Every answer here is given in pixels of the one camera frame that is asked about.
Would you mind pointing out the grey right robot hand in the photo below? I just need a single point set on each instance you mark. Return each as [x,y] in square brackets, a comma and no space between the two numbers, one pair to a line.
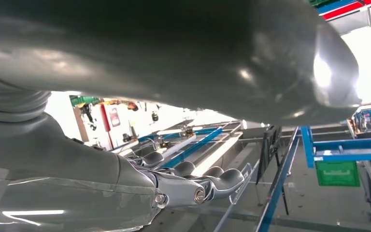
[60,160]

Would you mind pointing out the blue metal shelf rack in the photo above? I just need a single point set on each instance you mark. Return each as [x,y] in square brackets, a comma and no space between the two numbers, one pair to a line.
[348,157]

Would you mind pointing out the black metal stand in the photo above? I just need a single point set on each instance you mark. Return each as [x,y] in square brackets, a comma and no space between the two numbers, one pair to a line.
[268,147]

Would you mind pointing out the green plastic crate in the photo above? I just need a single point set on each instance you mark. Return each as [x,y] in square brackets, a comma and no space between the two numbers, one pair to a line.
[337,174]

